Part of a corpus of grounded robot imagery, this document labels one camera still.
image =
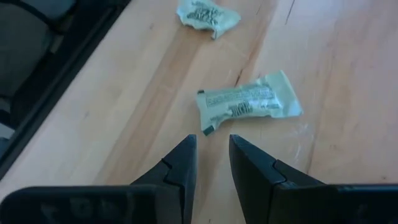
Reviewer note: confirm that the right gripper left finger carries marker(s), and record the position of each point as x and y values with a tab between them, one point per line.
182	177

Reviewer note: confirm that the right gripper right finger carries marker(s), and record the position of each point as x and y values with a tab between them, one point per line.
253	180

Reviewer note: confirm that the pale green sweetener packet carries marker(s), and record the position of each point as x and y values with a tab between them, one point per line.
248	104
208	15

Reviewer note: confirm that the black metal table frame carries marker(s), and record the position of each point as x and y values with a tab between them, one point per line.
59	77

